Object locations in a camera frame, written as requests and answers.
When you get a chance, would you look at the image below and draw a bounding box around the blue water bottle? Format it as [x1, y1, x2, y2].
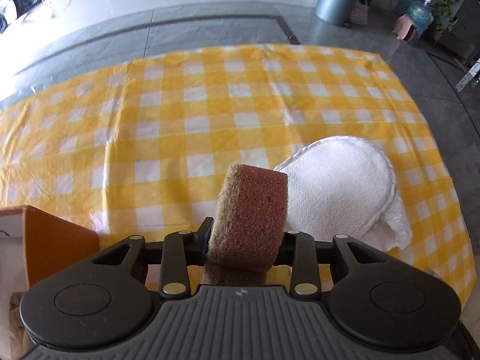
[406, 0, 434, 38]

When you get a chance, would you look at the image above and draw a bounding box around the pink small stool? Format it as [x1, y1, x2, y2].
[393, 14, 416, 42]

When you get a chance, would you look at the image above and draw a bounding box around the orange white storage box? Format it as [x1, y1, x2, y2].
[1, 205, 99, 359]

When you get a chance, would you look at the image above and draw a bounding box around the yellow checkered tablecloth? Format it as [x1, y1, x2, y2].
[1, 45, 476, 301]

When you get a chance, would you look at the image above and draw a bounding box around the brown red sponge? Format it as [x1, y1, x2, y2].
[203, 163, 288, 286]

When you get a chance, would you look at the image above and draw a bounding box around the white round cloth pad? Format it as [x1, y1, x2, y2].
[275, 136, 396, 242]

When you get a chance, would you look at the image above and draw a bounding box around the white tissue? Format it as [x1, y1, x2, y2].
[360, 193, 413, 252]

